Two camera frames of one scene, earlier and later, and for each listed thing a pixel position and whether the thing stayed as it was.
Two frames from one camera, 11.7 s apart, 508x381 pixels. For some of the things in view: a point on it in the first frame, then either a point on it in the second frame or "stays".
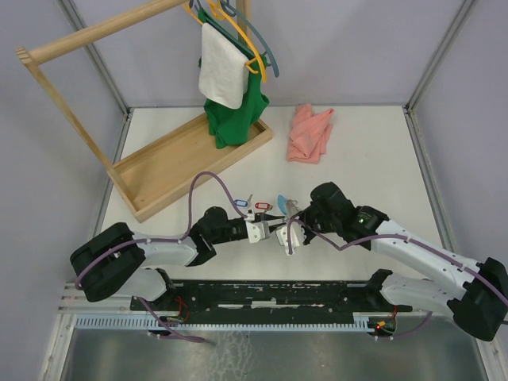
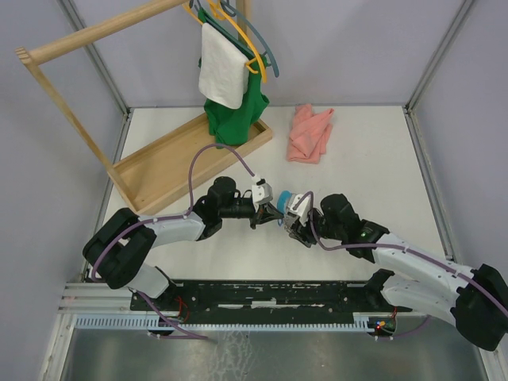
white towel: [223, 74] stays
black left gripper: [265, 217] → [266, 211]
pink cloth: [309, 134] stays
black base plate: [267, 300] stays
